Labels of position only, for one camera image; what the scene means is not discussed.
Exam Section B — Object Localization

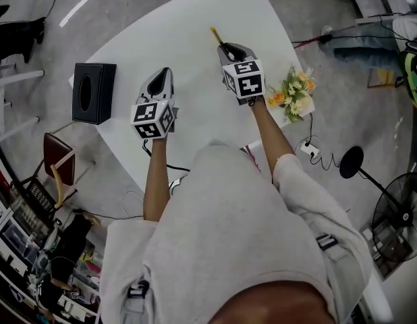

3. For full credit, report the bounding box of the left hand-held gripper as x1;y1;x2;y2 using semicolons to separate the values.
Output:
130;67;178;141

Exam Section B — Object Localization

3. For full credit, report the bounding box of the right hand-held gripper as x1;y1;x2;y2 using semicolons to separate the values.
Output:
217;41;266;107

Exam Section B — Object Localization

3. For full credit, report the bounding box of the yellow utility knife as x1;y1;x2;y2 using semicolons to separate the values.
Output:
209;26;226;47

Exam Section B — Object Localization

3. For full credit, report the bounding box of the person's right forearm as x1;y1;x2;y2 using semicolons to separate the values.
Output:
250;98;296;184

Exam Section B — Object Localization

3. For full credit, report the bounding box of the person's left forearm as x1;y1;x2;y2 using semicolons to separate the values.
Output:
142;136;173;223

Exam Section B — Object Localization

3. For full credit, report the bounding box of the white table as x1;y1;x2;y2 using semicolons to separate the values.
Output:
68;0;318;195

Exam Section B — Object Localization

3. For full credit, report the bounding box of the black tissue box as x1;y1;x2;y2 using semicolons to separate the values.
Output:
72;62;117;126

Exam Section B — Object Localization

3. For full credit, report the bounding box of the flower bouquet in white pot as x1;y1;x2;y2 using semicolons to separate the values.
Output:
265;63;318;124

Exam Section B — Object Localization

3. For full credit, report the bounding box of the brown padded chair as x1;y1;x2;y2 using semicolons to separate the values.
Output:
42;132;78;209

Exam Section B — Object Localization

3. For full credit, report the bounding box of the white power strip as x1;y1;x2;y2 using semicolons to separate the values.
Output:
298;140;323;157

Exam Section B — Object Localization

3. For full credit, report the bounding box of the person's grey shirt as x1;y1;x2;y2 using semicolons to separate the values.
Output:
98;139;374;324

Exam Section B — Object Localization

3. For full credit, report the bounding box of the white floor tape strip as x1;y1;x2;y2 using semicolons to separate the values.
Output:
59;0;89;28

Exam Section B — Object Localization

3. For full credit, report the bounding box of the white metal rack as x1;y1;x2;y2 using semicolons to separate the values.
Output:
0;61;46;149

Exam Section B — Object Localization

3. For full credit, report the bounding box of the small cardboard box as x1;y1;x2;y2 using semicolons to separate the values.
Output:
366;67;399;90

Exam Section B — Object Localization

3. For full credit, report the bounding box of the cluttered storage shelf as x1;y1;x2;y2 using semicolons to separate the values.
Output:
0;162;107;324

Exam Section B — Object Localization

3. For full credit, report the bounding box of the grey floor box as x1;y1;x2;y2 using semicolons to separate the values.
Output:
359;220;416;280

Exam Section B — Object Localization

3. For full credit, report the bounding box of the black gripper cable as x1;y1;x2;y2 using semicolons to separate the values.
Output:
142;139;192;173

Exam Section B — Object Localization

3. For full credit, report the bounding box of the black floor cable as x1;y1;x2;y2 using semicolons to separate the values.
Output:
73;189;146;221

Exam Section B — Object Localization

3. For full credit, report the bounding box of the red cable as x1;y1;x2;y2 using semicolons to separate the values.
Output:
290;33;333;49

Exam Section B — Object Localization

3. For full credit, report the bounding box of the black power strip cable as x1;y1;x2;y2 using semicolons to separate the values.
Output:
304;111;343;171

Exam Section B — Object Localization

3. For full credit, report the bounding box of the black pedestal fan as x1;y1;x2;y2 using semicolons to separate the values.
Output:
339;145;417;263

